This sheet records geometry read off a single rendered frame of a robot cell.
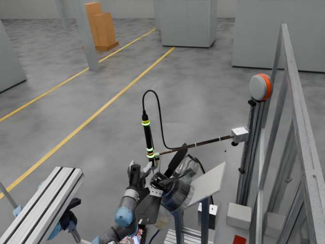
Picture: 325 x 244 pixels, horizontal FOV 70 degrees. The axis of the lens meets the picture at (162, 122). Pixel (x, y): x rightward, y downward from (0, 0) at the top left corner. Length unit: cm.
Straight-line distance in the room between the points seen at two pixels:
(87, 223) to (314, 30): 599
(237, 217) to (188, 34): 734
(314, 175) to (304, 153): 9
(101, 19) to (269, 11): 559
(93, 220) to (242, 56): 538
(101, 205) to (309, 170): 287
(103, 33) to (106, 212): 734
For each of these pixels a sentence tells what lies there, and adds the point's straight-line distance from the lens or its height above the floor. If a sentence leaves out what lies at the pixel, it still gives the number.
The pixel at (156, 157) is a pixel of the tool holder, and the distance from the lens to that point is 148.
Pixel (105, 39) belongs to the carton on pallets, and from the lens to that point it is 946.
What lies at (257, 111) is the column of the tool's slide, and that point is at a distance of 156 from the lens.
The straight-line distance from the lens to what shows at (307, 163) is 77.
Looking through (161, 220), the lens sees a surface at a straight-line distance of 185.
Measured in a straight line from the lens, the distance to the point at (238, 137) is 161.
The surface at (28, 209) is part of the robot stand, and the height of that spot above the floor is 203.
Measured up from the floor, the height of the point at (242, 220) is 96.
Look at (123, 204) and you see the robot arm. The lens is 110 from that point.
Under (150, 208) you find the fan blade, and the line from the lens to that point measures 166.
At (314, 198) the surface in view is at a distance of 69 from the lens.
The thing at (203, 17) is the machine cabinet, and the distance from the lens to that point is 834.
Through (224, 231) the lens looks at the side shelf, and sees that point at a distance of 197.
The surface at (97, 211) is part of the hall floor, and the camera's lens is 329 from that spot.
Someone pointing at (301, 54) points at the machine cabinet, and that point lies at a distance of 674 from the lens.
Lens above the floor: 254
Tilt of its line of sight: 34 degrees down
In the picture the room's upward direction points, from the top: 6 degrees counter-clockwise
